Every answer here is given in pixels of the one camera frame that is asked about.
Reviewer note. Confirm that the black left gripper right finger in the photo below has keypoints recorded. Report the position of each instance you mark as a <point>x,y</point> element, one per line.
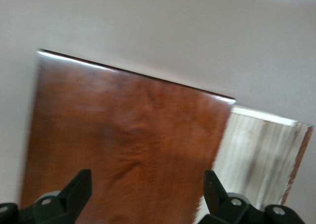
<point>214,194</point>

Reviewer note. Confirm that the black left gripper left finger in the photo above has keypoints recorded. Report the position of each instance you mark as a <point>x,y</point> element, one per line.
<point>74,194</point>

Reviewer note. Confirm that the dark red-brown wooden cabinet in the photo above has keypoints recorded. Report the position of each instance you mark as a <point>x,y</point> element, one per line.
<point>123,135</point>

